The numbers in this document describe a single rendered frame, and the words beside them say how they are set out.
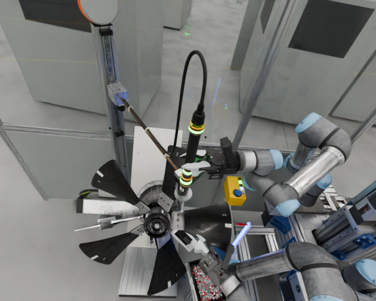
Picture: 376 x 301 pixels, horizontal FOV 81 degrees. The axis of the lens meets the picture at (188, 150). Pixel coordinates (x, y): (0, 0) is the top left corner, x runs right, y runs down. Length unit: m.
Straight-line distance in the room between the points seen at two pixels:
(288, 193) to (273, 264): 0.29
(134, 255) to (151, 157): 1.17
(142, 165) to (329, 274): 0.92
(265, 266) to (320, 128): 0.61
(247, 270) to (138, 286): 1.24
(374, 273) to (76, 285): 1.99
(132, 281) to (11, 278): 0.97
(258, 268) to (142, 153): 0.77
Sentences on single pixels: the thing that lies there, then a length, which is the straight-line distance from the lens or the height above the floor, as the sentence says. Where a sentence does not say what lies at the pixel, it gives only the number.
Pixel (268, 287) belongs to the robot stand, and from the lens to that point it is 2.20.
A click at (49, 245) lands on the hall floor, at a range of 2.50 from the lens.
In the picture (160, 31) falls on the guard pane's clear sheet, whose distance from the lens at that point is 1.27.
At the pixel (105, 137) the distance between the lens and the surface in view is 1.73.
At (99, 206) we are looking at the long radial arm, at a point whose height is 1.12.
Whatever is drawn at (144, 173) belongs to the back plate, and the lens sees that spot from 1.26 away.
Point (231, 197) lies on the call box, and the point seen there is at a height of 1.07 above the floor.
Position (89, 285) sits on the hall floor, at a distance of 2.28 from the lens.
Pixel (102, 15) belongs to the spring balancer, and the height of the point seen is 1.84.
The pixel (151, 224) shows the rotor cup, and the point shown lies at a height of 1.23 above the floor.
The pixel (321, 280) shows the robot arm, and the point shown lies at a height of 1.46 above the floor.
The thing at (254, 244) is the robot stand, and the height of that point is 0.21.
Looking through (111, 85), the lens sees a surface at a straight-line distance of 1.22.
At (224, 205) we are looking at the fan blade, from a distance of 1.15.
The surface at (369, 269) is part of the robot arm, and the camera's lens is 1.29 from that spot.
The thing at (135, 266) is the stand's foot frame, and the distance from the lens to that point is 2.18.
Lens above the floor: 2.17
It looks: 46 degrees down
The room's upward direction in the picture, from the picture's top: 10 degrees clockwise
